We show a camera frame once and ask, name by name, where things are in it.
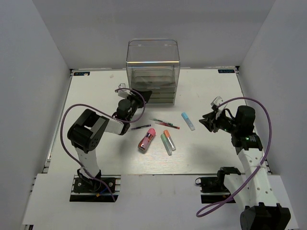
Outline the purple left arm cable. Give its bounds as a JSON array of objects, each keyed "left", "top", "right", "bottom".
[{"left": 59, "top": 87, "right": 147, "bottom": 202}]

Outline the left corner blue label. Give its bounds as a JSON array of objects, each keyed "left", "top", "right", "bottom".
[{"left": 73, "top": 71, "right": 90, "bottom": 76}]

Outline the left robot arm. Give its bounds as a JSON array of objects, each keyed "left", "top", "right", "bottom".
[{"left": 67, "top": 84, "right": 153, "bottom": 192}]

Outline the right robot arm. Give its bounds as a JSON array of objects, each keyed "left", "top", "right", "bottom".
[{"left": 195, "top": 104, "right": 291, "bottom": 230}]

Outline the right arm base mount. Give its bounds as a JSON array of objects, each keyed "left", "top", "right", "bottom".
[{"left": 195, "top": 167, "right": 241, "bottom": 204}]

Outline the orange capped highlighter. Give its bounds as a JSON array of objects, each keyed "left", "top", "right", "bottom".
[{"left": 164, "top": 130, "right": 176, "bottom": 151}]

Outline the purple pen refill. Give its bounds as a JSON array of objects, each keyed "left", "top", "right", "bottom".
[{"left": 131, "top": 124, "right": 152, "bottom": 130}]

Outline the green capped highlighter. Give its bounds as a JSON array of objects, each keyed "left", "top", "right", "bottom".
[{"left": 160, "top": 133, "right": 172, "bottom": 156}]

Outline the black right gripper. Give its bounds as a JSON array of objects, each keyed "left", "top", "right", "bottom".
[{"left": 199, "top": 108, "right": 240, "bottom": 134}]

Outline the clear acrylic drawer organizer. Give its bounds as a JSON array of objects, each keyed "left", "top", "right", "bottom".
[{"left": 126, "top": 38, "right": 181, "bottom": 105}]

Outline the green clear pen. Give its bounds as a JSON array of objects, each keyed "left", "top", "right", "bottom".
[{"left": 149, "top": 118, "right": 173, "bottom": 126}]

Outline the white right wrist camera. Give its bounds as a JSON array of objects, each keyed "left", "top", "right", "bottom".
[{"left": 211, "top": 96, "right": 224, "bottom": 112}]

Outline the red clear pen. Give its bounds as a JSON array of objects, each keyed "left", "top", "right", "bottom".
[{"left": 155, "top": 122, "right": 180, "bottom": 129}]

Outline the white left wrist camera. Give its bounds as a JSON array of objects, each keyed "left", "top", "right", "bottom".
[{"left": 117, "top": 83, "right": 130, "bottom": 98}]

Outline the blue capped highlighter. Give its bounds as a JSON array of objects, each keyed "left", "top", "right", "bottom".
[{"left": 181, "top": 112, "right": 195, "bottom": 131}]

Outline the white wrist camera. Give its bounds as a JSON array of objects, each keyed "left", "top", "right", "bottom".
[
  {"left": 211, "top": 96, "right": 224, "bottom": 112},
  {"left": 117, "top": 83, "right": 130, "bottom": 98}
]

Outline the corner blue label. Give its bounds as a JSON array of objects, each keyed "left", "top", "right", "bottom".
[
  {"left": 218, "top": 69, "right": 235, "bottom": 73},
  {"left": 73, "top": 71, "right": 90, "bottom": 76}
]

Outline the right corner blue label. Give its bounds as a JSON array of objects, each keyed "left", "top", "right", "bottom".
[{"left": 218, "top": 69, "right": 235, "bottom": 73}]

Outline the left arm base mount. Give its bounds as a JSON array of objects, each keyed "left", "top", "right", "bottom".
[{"left": 70, "top": 175, "right": 121, "bottom": 203}]

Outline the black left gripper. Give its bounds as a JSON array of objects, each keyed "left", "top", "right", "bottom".
[{"left": 125, "top": 89, "right": 153, "bottom": 122}]

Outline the pink glue stick tube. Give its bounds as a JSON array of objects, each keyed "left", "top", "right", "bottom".
[{"left": 138, "top": 128, "right": 156, "bottom": 152}]

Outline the clear organizer top lid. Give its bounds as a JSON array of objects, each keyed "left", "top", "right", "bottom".
[{"left": 126, "top": 38, "right": 180, "bottom": 69}]

